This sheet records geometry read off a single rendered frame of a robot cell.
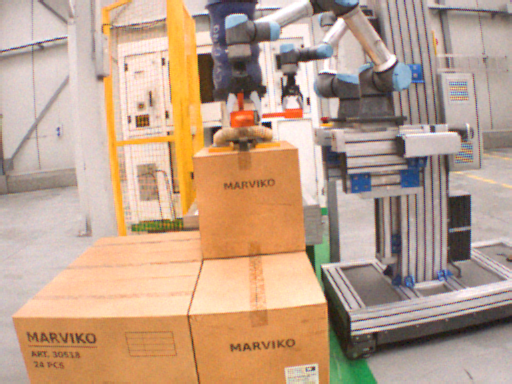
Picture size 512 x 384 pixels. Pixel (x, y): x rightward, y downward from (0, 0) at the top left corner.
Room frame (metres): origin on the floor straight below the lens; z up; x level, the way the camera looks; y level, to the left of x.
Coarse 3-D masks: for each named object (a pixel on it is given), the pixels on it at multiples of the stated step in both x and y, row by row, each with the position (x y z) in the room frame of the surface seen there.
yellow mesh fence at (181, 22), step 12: (180, 0) 3.90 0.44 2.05; (180, 12) 3.90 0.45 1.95; (180, 24) 3.90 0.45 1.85; (192, 24) 4.92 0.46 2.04; (180, 36) 3.90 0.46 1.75; (192, 36) 4.86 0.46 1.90; (180, 48) 3.90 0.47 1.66; (192, 48) 4.82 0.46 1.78; (180, 60) 3.90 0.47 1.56; (192, 60) 4.64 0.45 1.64; (180, 72) 3.90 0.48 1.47; (192, 72) 4.66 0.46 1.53; (180, 84) 3.90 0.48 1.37; (192, 84) 4.54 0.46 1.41; (192, 96) 4.46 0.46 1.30; (192, 108) 4.38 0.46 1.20; (192, 156) 3.90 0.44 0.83; (192, 168) 3.90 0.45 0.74; (192, 192) 3.90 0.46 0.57
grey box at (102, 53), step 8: (96, 40) 3.31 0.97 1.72; (104, 40) 3.38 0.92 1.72; (96, 48) 3.31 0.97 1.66; (104, 48) 3.37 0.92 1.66; (96, 56) 3.31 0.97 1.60; (104, 56) 3.36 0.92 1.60; (96, 64) 3.31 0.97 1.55; (104, 64) 3.35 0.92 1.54; (96, 72) 3.31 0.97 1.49; (104, 72) 3.34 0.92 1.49
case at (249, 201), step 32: (192, 160) 2.00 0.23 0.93; (224, 160) 2.00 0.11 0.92; (256, 160) 2.00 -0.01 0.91; (288, 160) 2.00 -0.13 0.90; (224, 192) 2.00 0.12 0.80; (256, 192) 2.00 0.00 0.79; (288, 192) 2.01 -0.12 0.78; (224, 224) 2.00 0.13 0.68; (256, 224) 2.00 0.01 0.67; (288, 224) 2.01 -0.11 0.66; (224, 256) 2.00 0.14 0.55
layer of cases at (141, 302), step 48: (144, 240) 2.45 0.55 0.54; (192, 240) 2.37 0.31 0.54; (48, 288) 1.70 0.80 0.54; (96, 288) 1.69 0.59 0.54; (144, 288) 1.67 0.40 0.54; (192, 288) 1.65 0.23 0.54; (240, 288) 1.61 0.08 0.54; (288, 288) 1.57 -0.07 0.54; (48, 336) 1.40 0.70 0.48; (96, 336) 1.40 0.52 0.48; (144, 336) 1.40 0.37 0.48; (192, 336) 1.41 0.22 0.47; (240, 336) 1.40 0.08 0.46; (288, 336) 1.40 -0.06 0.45
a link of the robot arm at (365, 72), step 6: (360, 66) 2.18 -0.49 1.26; (366, 66) 2.15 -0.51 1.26; (372, 66) 2.15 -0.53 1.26; (360, 72) 2.18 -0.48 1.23; (366, 72) 2.15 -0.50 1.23; (372, 72) 2.13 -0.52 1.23; (360, 78) 2.19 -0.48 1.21; (366, 78) 2.15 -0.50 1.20; (372, 78) 2.12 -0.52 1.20; (360, 84) 2.19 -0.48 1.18; (366, 84) 2.16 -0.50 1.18; (372, 84) 2.13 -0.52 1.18; (360, 90) 2.20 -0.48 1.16; (366, 90) 2.16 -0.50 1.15; (372, 90) 2.15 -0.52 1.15; (378, 90) 2.13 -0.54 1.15
